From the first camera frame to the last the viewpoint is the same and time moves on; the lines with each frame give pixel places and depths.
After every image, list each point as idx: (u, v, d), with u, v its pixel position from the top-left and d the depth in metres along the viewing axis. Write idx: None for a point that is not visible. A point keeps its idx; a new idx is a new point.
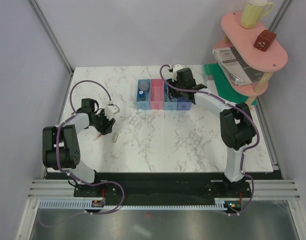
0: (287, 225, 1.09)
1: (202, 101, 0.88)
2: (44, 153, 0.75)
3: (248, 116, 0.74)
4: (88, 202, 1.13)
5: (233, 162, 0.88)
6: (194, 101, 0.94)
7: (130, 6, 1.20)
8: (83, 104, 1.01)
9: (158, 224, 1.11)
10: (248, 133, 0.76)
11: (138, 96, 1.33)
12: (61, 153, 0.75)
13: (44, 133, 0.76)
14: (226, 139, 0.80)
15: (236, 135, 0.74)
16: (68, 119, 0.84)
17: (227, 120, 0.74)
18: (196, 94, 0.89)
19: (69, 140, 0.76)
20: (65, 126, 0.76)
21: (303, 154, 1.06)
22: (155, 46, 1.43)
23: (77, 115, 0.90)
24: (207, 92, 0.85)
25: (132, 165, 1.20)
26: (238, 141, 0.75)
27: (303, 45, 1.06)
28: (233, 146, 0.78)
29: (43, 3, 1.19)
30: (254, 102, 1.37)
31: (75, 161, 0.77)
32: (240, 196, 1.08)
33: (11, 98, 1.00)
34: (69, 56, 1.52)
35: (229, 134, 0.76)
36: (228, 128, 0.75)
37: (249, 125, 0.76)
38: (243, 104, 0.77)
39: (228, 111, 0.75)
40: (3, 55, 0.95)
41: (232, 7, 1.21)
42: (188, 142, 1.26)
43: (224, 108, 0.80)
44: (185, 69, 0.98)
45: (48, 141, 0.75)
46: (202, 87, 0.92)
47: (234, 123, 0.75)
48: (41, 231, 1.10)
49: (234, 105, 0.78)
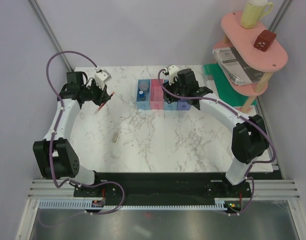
0: (287, 225, 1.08)
1: (209, 108, 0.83)
2: (41, 167, 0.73)
3: (263, 132, 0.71)
4: (88, 202, 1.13)
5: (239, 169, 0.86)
6: (198, 107, 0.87)
7: (131, 6, 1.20)
8: (70, 80, 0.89)
9: (158, 224, 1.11)
10: (261, 146, 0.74)
11: (139, 97, 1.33)
12: (59, 167, 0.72)
13: (34, 150, 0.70)
14: (236, 152, 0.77)
15: (249, 151, 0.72)
16: (56, 124, 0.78)
17: (242, 136, 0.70)
18: (202, 101, 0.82)
19: (64, 155, 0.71)
20: (58, 144, 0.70)
21: (303, 155, 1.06)
22: (154, 46, 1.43)
23: (65, 109, 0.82)
24: (215, 100, 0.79)
25: (132, 165, 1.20)
26: (251, 156, 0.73)
27: (303, 45, 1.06)
28: (245, 161, 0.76)
29: (43, 3, 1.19)
30: (254, 102, 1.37)
31: (74, 172, 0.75)
32: (240, 196, 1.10)
33: (11, 98, 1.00)
34: (69, 56, 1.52)
35: (242, 149, 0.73)
36: (242, 143, 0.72)
37: (263, 139, 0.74)
38: (257, 118, 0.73)
39: (242, 126, 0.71)
40: (3, 55, 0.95)
41: (232, 7, 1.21)
42: (188, 142, 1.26)
43: (237, 121, 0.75)
44: (187, 70, 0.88)
45: (42, 158, 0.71)
46: (208, 93, 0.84)
47: (248, 139, 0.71)
48: (41, 231, 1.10)
49: (248, 119, 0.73)
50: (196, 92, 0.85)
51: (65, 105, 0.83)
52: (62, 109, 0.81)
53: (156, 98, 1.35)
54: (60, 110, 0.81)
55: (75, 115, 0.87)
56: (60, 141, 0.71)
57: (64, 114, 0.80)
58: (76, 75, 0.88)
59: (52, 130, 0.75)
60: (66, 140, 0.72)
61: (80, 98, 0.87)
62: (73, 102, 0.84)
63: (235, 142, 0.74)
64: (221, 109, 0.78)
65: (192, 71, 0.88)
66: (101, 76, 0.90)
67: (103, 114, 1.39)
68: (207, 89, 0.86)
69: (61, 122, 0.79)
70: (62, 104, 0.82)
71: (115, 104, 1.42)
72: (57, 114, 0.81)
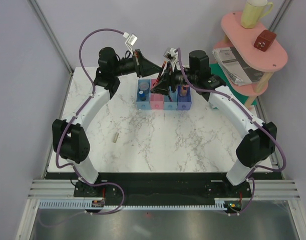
0: (287, 225, 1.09)
1: (219, 103, 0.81)
2: (54, 143, 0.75)
3: (273, 140, 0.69)
4: (88, 202, 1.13)
5: (241, 171, 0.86)
6: (206, 98, 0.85)
7: (131, 6, 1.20)
8: (102, 68, 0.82)
9: (157, 224, 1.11)
10: (267, 153, 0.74)
11: (138, 97, 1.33)
12: (68, 150, 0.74)
13: (52, 126, 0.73)
14: (240, 155, 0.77)
15: (255, 156, 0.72)
16: (79, 109, 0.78)
17: (252, 143, 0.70)
18: (212, 95, 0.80)
19: (75, 140, 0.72)
20: (74, 128, 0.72)
21: (303, 154, 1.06)
22: (155, 46, 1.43)
23: (95, 96, 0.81)
24: (229, 97, 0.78)
25: (134, 165, 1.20)
26: (255, 160, 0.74)
27: (302, 45, 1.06)
28: (248, 164, 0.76)
29: (43, 3, 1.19)
30: (254, 102, 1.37)
31: (79, 158, 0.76)
32: (240, 196, 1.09)
33: (11, 98, 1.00)
34: (69, 56, 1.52)
35: (248, 155, 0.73)
36: (249, 149, 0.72)
37: (270, 146, 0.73)
38: (270, 124, 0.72)
39: (253, 133, 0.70)
40: (3, 55, 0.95)
41: (232, 7, 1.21)
42: (188, 142, 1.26)
43: (250, 126, 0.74)
44: (202, 54, 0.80)
45: (56, 135, 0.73)
46: (220, 84, 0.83)
47: (257, 146, 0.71)
48: (41, 231, 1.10)
49: (261, 126, 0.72)
50: (208, 82, 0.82)
51: (96, 92, 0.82)
52: (91, 96, 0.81)
53: (156, 98, 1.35)
54: (89, 95, 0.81)
55: (102, 105, 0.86)
56: (76, 127, 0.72)
57: (91, 102, 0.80)
58: (107, 64, 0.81)
59: (73, 114, 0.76)
60: (81, 128, 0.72)
61: (114, 87, 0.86)
62: (104, 92, 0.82)
63: (243, 147, 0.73)
64: (233, 106, 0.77)
65: (208, 56, 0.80)
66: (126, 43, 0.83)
67: (103, 114, 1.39)
68: (220, 80, 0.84)
69: (85, 107, 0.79)
70: (93, 91, 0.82)
71: (115, 104, 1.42)
72: (86, 99, 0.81)
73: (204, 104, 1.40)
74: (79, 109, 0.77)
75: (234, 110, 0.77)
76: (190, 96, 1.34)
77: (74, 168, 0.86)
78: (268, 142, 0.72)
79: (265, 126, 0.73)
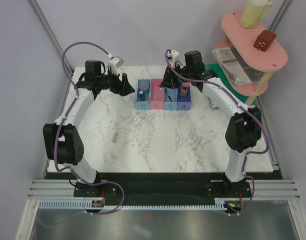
0: (288, 225, 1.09)
1: (211, 93, 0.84)
2: (48, 148, 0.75)
3: (258, 122, 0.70)
4: (88, 201, 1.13)
5: (235, 163, 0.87)
6: (201, 90, 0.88)
7: (131, 6, 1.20)
8: (88, 70, 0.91)
9: (157, 224, 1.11)
10: (254, 137, 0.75)
11: (139, 97, 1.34)
12: (65, 152, 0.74)
13: (43, 131, 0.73)
14: (229, 140, 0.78)
15: (241, 139, 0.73)
16: (68, 110, 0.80)
17: (237, 125, 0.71)
18: (205, 85, 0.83)
19: (70, 140, 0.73)
20: (66, 128, 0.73)
21: (303, 154, 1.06)
22: (155, 46, 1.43)
23: (80, 97, 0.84)
24: (219, 85, 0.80)
25: (133, 165, 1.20)
26: (242, 144, 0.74)
27: (302, 45, 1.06)
28: (237, 149, 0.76)
29: (43, 3, 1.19)
30: (254, 102, 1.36)
31: (77, 159, 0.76)
32: (240, 196, 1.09)
33: (11, 97, 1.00)
34: (69, 56, 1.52)
35: (235, 138, 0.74)
36: (235, 133, 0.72)
37: (257, 130, 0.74)
38: (256, 109, 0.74)
39: (238, 116, 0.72)
40: (3, 55, 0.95)
41: (232, 7, 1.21)
42: (188, 142, 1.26)
43: (237, 110, 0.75)
44: (195, 51, 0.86)
45: (49, 137, 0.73)
46: (213, 76, 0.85)
47: (243, 129, 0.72)
48: (41, 231, 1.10)
49: (246, 109, 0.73)
50: (202, 74, 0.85)
51: (80, 94, 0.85)
52: (77, 98, 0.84)
53: (156, 98, 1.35)
54: (74, 98, 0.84)
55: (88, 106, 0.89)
56: (68, 127, 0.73)
57: (77, 103, 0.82)
58: (93, 66, 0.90)
59: (62, 116, 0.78)
60: (74, 127, 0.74)
61: (96, 89, 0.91)
62: (88, 93, 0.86)
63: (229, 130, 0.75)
64: (222, 94, 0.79)
65: (199, 51, 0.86)
66: (113, 61, 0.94)
67: (103, 114, 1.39)
68: (213, 72, 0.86)
69: (73, 108, 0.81)
70: (77, 93, 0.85)
71: (115, 104, 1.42)
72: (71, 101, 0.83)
73: (205, 104, 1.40)
74: (67, 111, 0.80)
75: (224, 98, 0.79)
76: (189, 96, 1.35)
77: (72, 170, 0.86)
78: (254, 125, 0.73)
79: (250, 109, 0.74)
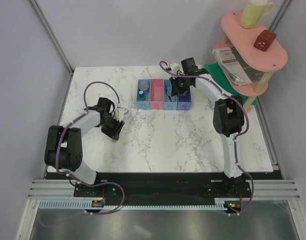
0: (287, 225, 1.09)
1: (202, 86, 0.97)
2: (47, 148, 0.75)
3: (239, 105, 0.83)
4: (88, 201, 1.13)
5: (228, 152, 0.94)
6: (195, 84, 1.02)
7: (131, 6, 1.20)
8: (99, 102, 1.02)
9: (157, 224, 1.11)
10: (237, 122, 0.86)
11: (138, 96, 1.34)
12: (64, 158, 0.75)
13: (49, 131, 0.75)
14: (216, 125, 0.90)
15: (225, 123, 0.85)
16: (77, 118, 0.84)
17: (220, 109, 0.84)
18: (197, 79, 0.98)
19: (73, 143, 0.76)
20: (71, 129, 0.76)
21: (303, 155, 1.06)
22: (155, 45, 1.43)
23: (89, 114, 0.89)
24: (207, 78, 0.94)
25: (133, 165, 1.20)
26: (226, 128, 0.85)
27: (302, 45, 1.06)
28: (224, 133, 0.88)
29: (43, 3, 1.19)
30: (254, 102, 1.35)
31: (74, 166, 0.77)
32: (240, 196, 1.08)
33: (11, 97, 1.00)
34: (69, 56, 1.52)
35: (219, 122, 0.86)
36: (220, 116, 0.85)
37: (239, 116, 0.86)
38: (237, 97, 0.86)
39: (222, 101, 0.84)
40: (2, 55, 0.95)
41: (233, 7, 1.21)
42: (188, 142, 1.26)
43: (220, 97, 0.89)
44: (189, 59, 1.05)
45: (52, 140, 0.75)
46: (204, 72, 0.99)
47: (225, 113, 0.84)
48: (41, 231, 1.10)
49: (230, 96, 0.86)
50: (195, 71, 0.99)
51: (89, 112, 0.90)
52: (85, 113, 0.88)
53: (156, 98, 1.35)
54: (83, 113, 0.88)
55: (92, 124, 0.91)
56: (73, 130, 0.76)
57: (85, 118, 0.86)
58: (105, 101, 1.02)
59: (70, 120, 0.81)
60: (78, 130, 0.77)
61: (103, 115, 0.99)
62: (96, 113, 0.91)
63: (215, 115, 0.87)
64: (210, 86, 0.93)
65: (193, 58, 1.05)
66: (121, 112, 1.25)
67: None
68: (204, 70, 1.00)
69: (81, 119, 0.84)
70: (87, 110, 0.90)
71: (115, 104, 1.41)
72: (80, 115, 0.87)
73: (205, 104, 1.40)
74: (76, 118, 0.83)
75: (210, 88, 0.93)
76: (189, 95, 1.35)
77: (71, 174, 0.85)
78: (237, 111, 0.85)
79: (233, 96, 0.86)
